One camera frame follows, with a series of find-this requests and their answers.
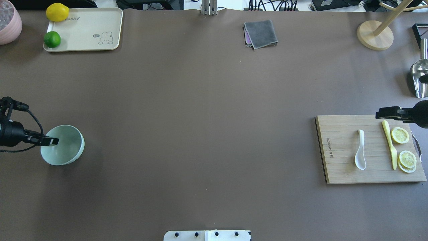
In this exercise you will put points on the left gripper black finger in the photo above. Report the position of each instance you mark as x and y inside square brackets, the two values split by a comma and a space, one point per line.
[39, 139]

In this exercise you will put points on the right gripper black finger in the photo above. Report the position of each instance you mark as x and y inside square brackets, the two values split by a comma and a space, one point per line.
[395, 112]

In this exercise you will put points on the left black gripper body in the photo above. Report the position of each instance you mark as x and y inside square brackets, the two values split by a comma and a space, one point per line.
[11, 133]

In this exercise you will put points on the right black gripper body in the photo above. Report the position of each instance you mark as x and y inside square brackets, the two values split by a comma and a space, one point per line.
[422, 114]

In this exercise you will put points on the white ceramic spoon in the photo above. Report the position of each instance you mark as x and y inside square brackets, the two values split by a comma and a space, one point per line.
[359, 158]

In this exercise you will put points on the pale green bowl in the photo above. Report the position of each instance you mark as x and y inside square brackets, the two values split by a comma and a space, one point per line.
[69, 148]

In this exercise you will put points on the pink bowl of ice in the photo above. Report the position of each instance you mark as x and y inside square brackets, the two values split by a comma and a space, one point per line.
[10, 22]

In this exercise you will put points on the yellow plastic knife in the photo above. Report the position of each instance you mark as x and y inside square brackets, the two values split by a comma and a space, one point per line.
[393, 151]

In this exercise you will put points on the metal scoop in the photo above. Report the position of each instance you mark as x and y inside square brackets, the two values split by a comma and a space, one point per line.
[419, 72]

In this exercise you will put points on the lemon slice stacked pair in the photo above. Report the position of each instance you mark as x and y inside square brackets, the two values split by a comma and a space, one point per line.
[407, 161]

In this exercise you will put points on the bamboo cutting board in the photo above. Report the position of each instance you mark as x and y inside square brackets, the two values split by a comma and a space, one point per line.
[339, 141]

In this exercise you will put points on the wooden mug tree stand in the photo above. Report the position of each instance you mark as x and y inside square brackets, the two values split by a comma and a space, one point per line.
[377, 35]

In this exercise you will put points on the green lime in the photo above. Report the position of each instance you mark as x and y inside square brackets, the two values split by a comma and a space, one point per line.
[52, 39]

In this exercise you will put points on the cream rabbit tray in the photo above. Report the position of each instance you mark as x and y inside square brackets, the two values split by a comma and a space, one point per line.
[88, 29]

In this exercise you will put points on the yellow lemon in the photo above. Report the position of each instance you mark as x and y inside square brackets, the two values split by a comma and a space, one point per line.
[57, 12]

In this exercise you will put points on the grey folded cloth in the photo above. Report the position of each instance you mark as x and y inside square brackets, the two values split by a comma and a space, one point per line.
[259, 34]

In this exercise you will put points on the lemon slice near handle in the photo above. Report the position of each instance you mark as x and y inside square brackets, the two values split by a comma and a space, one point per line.
[400, 135]

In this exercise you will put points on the white camera post base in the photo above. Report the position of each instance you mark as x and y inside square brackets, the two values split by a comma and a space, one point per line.
[208, 235]

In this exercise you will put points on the aluminium frame post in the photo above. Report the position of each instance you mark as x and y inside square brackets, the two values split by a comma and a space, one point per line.
[209, 7]

